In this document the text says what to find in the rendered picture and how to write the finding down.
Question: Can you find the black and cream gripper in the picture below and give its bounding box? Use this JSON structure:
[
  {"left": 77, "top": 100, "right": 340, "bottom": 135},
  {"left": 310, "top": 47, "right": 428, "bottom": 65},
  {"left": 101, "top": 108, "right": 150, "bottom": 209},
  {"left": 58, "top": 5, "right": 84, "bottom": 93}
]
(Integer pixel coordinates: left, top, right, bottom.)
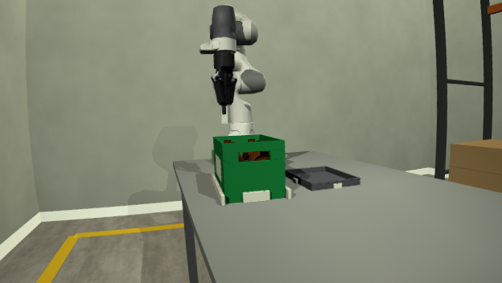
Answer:
[{"left": 211, "top": 52, "right": 237, "bottom": 124}]

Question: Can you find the green bottle crate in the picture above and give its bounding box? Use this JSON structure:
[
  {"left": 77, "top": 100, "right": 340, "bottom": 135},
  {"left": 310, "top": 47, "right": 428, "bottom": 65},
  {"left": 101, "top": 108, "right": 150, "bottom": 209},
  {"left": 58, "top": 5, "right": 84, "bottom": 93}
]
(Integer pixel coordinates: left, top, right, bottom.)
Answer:
[{"left": 213, "top": 134, "right": 286, "bottom": 203}]

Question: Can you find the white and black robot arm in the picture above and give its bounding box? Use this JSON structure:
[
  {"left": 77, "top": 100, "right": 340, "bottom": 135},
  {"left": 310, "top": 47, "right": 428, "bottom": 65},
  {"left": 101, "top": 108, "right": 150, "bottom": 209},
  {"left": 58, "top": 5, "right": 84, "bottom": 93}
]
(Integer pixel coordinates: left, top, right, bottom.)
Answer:
[{"left": 200, "top": 4, "right": 266, "bottom": 136}]

